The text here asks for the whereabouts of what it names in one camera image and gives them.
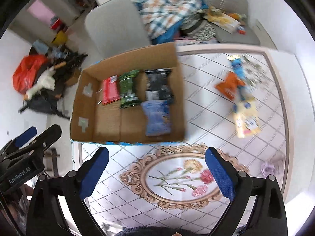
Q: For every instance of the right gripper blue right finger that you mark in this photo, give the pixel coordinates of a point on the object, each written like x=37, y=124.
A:
x=223, y=172

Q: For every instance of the orange snack packet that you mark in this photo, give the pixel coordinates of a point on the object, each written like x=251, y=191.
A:
x=229, y=86

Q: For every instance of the yellow snack box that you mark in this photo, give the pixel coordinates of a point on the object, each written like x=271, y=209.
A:
x=224, y=21

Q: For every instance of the white goose plush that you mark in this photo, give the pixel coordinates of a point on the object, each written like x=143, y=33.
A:
x=45, y=81

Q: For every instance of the yellow bucket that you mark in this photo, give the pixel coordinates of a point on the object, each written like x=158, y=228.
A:
x=60, y=39

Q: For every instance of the grey chair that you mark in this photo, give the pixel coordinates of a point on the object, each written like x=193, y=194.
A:
x=116, y=27

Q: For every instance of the black snack packet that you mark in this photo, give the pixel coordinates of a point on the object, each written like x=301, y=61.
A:
x=157, y=85

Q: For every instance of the yellow tissue pack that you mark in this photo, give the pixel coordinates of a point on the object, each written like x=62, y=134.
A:
x=245, y=117

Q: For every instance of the orange plastic bag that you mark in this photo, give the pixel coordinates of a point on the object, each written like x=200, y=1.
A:
x=25, y=74

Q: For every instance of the green wet wipes pack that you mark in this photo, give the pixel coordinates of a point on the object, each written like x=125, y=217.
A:
x=128, y=95

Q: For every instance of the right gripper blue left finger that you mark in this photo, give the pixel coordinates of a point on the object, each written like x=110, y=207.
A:
x=91, y=171

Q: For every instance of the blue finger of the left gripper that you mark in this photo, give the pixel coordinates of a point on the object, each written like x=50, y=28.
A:
x=46, y=139
x=27, y=135

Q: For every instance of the light blue tissue pack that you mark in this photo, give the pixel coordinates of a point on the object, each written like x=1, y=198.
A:
x=157, y=113

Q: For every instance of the blue tube packet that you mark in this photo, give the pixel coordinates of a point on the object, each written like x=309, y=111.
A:
x=242, y=90

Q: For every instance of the grey cushioned seat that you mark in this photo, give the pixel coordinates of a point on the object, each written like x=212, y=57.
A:
x=238, y=10

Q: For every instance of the black striped hat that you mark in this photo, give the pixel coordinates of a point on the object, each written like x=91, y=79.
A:
x=197, y=28

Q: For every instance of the clear plastic bottle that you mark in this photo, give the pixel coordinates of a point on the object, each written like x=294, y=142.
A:
x=222, y=5

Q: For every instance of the black stroller frame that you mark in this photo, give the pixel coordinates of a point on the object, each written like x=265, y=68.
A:
x=46, y=101

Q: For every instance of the open cardboard box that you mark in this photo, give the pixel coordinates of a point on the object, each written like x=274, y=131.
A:
x=93, y=122

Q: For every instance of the plaid blanket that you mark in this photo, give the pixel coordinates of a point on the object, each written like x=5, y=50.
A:
x=163, y=18

